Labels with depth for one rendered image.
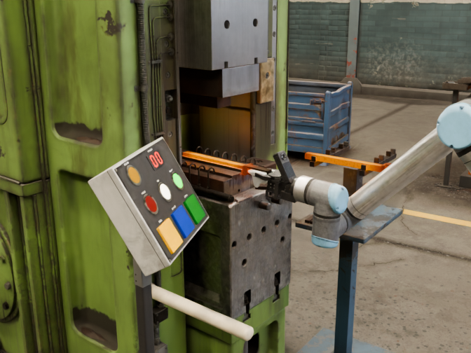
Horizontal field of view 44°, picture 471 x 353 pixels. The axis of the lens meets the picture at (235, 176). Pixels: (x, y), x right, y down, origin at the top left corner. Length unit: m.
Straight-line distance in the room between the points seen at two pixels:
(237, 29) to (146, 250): 0.85
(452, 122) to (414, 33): 7.95
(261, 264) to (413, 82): 7.64
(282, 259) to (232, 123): 0.59
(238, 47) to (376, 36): 7.85
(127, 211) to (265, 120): 1.08
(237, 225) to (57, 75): 0.81
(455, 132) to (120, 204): 0.90
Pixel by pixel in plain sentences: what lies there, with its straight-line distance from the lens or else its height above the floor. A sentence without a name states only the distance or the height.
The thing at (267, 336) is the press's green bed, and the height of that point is 0.24.
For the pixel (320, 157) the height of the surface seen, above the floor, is 0.99.
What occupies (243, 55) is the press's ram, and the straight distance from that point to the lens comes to 2.02.
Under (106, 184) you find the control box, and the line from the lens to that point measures 1.46.
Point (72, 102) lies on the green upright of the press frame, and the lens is 2.13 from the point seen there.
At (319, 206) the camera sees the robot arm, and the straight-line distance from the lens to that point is 1.91.
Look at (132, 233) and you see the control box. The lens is 1.47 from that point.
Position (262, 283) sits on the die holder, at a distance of 2.27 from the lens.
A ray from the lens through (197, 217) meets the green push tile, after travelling 1.68.
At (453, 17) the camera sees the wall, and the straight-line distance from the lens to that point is 9.44.
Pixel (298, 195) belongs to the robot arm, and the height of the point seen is 0.96.
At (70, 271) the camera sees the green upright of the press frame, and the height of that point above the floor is 0.59.
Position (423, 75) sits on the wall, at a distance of 9.60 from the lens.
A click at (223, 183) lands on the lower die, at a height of 0.97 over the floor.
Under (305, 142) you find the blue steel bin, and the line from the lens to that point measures 5.80.
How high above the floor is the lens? 1.60
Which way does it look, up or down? 17 degrees down
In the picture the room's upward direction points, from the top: straight up
